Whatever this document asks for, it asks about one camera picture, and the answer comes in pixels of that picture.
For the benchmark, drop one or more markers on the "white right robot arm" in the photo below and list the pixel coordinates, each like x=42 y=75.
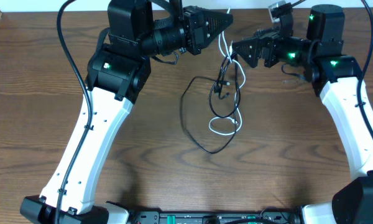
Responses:
x=338 y=81

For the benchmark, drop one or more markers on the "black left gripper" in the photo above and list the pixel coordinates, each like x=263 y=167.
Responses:
x=193 y=30

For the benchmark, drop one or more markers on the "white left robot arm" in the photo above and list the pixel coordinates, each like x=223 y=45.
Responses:
x=139 y=31

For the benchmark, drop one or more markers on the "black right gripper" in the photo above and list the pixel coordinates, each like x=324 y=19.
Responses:
x=270 y=42

